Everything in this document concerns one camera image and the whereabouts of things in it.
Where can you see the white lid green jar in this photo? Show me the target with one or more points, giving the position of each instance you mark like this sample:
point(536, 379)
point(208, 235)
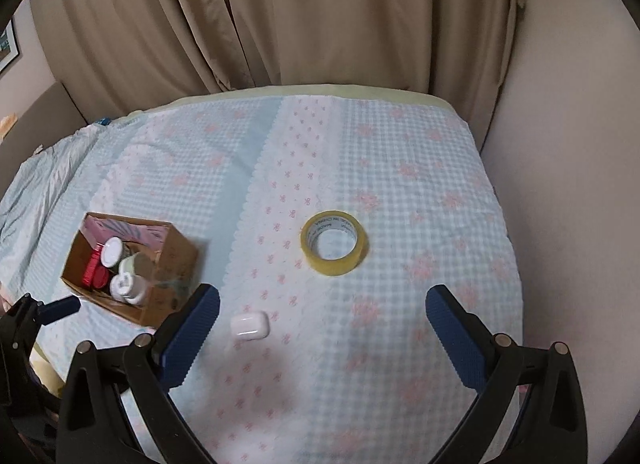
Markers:
point(118, 255)

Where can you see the white pump bottle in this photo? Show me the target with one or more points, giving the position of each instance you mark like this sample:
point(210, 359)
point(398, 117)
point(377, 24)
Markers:
point(129, 288)

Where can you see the white earbuds case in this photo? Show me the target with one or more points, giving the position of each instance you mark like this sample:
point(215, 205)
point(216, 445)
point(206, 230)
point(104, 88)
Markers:
point(252, 326)

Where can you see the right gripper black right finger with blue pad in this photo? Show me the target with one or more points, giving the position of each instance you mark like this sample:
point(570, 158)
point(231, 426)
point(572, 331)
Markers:
point(551, 424)

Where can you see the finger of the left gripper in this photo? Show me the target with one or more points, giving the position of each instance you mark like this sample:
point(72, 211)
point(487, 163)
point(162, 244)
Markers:
point(58, 310)

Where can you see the framed wall picture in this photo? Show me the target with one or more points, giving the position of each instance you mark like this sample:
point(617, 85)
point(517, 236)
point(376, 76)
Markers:
point(9, 50)

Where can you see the brown cardboard box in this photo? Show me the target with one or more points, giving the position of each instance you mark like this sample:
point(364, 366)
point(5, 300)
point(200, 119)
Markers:
point(136, 269)

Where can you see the beige curtain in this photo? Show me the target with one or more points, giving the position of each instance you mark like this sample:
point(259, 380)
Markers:
point(115, 56)

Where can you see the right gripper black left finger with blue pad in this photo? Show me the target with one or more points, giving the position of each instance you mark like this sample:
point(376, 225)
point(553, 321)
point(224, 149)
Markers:
point(94, 427)

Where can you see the brown headboard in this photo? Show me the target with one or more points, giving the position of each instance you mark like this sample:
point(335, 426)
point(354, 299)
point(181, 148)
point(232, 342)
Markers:
point(51, 117)

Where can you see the yellow packing tape roll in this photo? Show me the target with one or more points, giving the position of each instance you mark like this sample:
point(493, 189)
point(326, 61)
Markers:
point(333, 242)

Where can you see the light blue patterned bedsheet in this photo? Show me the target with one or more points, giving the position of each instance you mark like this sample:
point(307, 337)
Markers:
point(351, 371)

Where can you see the red silver can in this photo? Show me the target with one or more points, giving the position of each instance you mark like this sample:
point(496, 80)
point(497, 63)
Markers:
point(96, 276)

